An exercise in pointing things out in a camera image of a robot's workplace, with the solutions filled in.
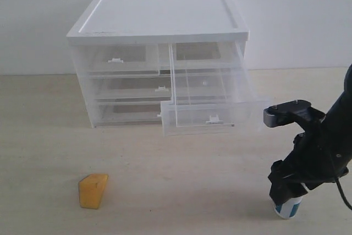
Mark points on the white plastic drawer cabinet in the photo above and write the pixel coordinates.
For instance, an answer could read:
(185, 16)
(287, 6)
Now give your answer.
(148, 22)

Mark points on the clear bottom wide drawer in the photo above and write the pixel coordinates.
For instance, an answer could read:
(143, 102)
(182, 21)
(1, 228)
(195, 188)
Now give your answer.
(113, 114)

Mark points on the clear wide drawer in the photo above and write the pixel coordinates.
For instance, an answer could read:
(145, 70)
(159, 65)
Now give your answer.
(133, 88)
(113, 114)

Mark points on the yellow cheese wedge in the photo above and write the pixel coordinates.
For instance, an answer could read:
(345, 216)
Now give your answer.
(91, 190)

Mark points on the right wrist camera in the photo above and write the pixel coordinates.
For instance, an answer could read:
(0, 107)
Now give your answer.
(296, 111)

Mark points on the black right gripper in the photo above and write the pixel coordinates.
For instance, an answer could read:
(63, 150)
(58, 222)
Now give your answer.
(318, 157)

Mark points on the white blue labelled bottle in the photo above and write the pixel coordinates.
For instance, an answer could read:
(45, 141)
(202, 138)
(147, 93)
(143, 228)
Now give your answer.
(288, 209)

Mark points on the clear middle wide drawer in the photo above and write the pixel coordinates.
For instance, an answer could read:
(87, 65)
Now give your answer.
(133, 88)

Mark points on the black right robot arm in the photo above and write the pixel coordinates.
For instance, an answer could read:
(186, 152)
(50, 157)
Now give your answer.
(339, 118)

